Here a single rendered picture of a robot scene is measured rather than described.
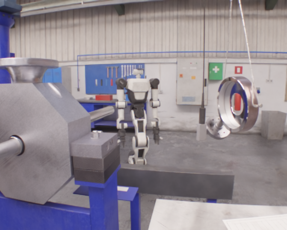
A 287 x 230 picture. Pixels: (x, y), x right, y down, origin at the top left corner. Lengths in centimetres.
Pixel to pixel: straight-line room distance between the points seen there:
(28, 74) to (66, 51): 618
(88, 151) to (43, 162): 19
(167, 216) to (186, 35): 558
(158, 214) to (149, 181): 40
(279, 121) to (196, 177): 480
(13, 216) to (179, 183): 81
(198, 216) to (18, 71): 85
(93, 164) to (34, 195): 31
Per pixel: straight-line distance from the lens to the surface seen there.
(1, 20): 296
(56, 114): 80
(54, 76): 660
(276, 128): 584
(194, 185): 117
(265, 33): 640
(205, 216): 82
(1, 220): 124
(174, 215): 81
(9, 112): 94
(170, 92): 593
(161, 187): 119
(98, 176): 80
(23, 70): 91
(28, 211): 109
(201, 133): 160
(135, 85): 258
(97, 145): 76
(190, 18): 617
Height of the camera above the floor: 132
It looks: 9 degrees down
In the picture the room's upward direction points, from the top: straight up
